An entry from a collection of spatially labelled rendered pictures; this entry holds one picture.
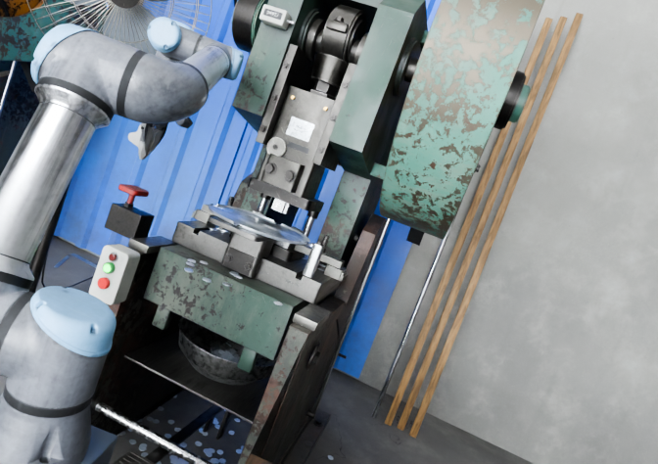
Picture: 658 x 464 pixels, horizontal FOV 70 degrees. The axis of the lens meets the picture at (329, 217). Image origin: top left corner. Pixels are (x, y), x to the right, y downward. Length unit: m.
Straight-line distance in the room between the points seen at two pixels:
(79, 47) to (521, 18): 0.76
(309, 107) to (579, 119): 1.60
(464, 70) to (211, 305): 0.81
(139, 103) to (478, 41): 0.62
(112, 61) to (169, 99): 0.10
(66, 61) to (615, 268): 2.37
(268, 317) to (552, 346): 1.73
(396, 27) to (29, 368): 1.06
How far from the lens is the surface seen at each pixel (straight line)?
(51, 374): 0.76
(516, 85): 1.32
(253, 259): 1.26
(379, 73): 1.27
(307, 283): 1.25
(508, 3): 1.02
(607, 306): 2.64
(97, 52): 0.86
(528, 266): 2.54
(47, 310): 0.74
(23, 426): 0.81
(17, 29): 2.30
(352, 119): 1.25
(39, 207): 0.81
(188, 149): 2.86
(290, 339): 1.13
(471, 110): 0.97
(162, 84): 0.84
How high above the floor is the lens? 0.98
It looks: 5 degrees down
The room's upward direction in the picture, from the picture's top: 21 degrees clockwise
